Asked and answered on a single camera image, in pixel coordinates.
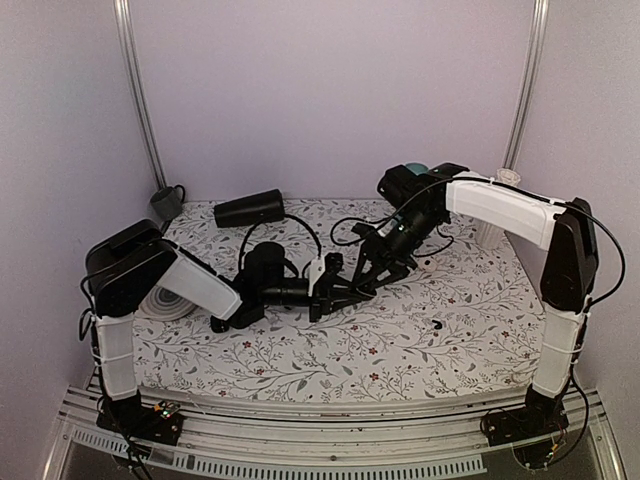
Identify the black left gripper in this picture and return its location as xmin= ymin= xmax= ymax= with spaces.
xmin=262 ymin=278 xmax=364 ymax=324

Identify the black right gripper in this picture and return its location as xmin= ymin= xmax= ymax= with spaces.
xmin=351 ymin=207 xmax=443 ymax=291

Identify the black earbud case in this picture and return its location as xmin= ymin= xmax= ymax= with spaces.
xmin=210 ymin=317 xmax=229 ymax=333
xmin=352 ymin=286 xmax=377 ymax=299

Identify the white earbud charging case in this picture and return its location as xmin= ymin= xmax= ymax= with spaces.
xmin=418 ymin=258 xmax=439 ymax=274

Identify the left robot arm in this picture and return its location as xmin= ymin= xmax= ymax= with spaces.
xmin=80 ymin=220 xmax=370 ymax=434

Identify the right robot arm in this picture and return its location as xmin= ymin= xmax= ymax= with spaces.
xmin=348 ymin=163 xmax=599 ymax=436

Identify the floral patterned table mat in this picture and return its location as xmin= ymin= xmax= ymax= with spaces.
xmin=133 ymin=216 xmax=544 ymax=403

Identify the teal plastic cup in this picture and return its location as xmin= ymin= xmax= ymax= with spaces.
xmin=405 ymin=162 xmax=429 ymax=176

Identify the white ribbed vase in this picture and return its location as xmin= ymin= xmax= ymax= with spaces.
xmin=476 ymin=168 xmax=521 ymax=250

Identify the white ribbed plate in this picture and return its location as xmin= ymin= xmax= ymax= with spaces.
xmin=135 ymin=286 xmax=197 ymax=322

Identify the dark green ceramic mug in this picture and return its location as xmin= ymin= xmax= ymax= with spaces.
xmin=150 ymin=185 xmax=186 ymax=221

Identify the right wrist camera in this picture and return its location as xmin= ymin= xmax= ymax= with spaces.
xmin=351 ymin=222 xmax=384 ymax=245

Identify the aluminium front rail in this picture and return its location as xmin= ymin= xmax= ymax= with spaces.
xmin=44 ymin=384 xmax=626 ymax=480

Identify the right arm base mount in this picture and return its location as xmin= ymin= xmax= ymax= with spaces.
xmin=480 ymin=406 xmax=569 ymax=446

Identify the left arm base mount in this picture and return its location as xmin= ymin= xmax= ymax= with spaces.
xmin=96 ymin=398 xmax=185 ymax=446

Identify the aluminium frame post left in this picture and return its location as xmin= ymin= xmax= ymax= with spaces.
xmin=113 ymin=0 xmax=167 ymax=190

